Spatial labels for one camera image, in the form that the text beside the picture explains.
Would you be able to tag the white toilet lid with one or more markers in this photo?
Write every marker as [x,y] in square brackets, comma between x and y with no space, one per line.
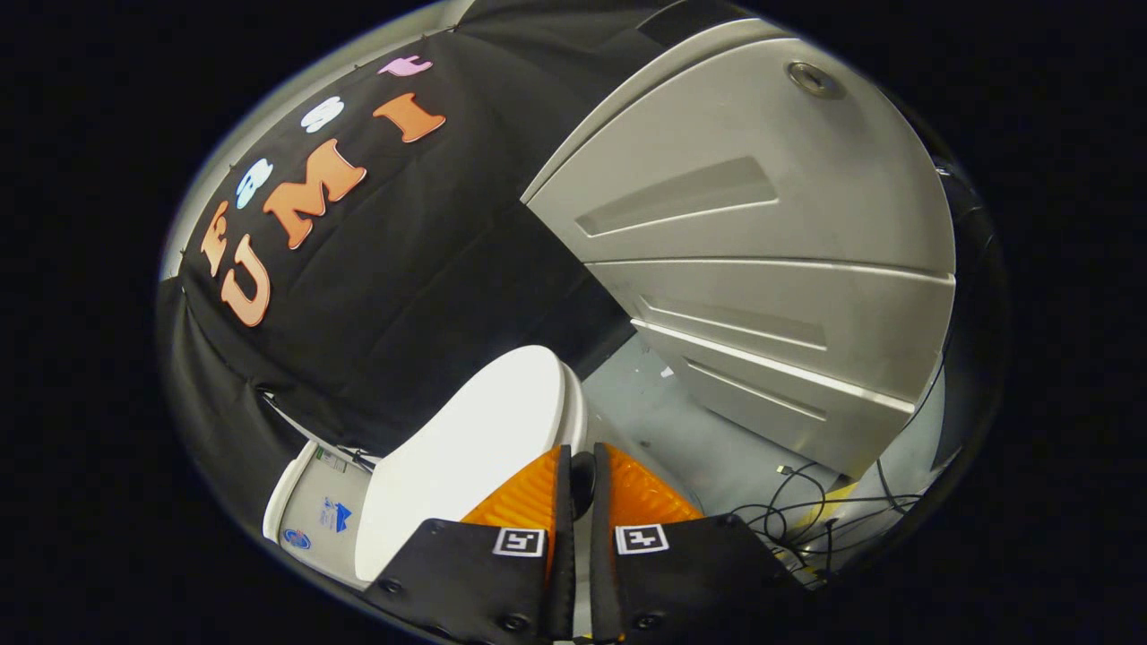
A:
[466,448]

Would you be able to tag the black backdrop cloth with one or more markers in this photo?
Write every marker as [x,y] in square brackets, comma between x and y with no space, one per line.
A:
[403,269]

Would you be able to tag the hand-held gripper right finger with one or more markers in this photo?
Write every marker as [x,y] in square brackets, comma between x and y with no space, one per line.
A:
[600,537]

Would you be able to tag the white drawer cabinet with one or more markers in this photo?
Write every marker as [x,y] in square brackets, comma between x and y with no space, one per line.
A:
[762,224]

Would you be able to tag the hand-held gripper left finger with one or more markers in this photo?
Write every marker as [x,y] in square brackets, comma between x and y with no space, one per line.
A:
[563,537]

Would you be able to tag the white toilet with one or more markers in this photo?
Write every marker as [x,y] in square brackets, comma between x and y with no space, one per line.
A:
[314,528]

